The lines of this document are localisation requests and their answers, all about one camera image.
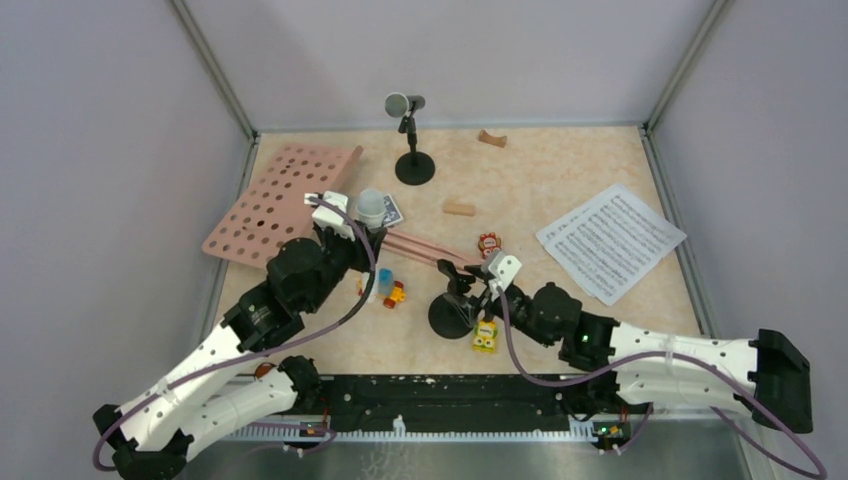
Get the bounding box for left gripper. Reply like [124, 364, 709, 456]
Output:
[303, 219, 388, 314]

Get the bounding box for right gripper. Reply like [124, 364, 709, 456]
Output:
[444, 264, 555, 347]

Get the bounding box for white microphone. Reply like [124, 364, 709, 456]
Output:
[355, 188, 387, 229]

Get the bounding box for pink music stand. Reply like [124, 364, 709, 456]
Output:
[201, 142, 504, 268]

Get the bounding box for sheet music page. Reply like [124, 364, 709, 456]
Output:
[536, 184, 687, 306]

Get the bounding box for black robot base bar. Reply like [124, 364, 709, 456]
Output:
[300, 374, 621, 433]

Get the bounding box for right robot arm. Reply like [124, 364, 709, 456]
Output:
[472, 283, 814, 434]

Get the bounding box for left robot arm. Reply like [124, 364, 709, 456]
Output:
[93, 228, 387, 479]

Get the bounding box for yellow owl toy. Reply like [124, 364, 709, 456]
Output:
[472, 320, 498, 353]

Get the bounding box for toy block car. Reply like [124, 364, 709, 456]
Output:
[367, 268, 406, 309]

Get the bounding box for blue playing card deck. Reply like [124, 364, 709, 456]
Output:
[382, 194, 404, 227]

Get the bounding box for red owl toy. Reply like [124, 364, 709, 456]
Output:
[477, 232, 502, 259]

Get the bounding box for wooden block centre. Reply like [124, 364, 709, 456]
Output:
[442, 201, 476, 217]

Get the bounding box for wooden block behind microphone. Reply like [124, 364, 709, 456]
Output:
[477, 129, 508, 148]

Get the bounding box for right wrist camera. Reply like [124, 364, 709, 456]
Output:
[481, 250, 523, 297]

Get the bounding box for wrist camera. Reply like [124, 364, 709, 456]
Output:
[304, 191, 355, 240]
[481, 250, 523, 297]

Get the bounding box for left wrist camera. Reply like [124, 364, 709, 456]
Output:
[304, 191, 355, 240]

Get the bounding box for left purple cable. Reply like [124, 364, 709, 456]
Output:
[92, 197, 379, 473]

